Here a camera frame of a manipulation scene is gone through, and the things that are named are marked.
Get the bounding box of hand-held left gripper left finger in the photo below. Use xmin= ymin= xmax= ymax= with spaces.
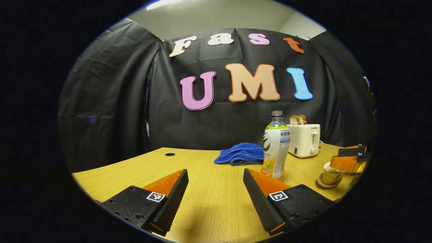
xmin=101 ymin=168 xmax=189 ymax=237

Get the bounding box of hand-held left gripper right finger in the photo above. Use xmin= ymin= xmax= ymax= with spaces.
xmin=243 ymin=168 xmax=335 ymax=237

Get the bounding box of white ceramic teacup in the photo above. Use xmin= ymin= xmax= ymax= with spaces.
xmin=322 ymin=162 xmax=346 ymax=185

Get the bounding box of clear plastic water bottle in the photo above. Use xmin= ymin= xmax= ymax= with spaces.
xmin=262 ymin=110 xmax=291 ymax=181

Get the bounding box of white toaster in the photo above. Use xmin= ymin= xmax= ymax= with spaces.
xmin=287 ymin=124 xmax=321 ymax=158

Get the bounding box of blue towel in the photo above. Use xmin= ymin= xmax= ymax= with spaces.
xmin=214 ymin=142 xmax=265 ymax=166

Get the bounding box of black backdrop cloth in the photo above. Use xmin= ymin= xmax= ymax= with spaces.
xmin=57 ymin=19 xmax=377 ymax=172

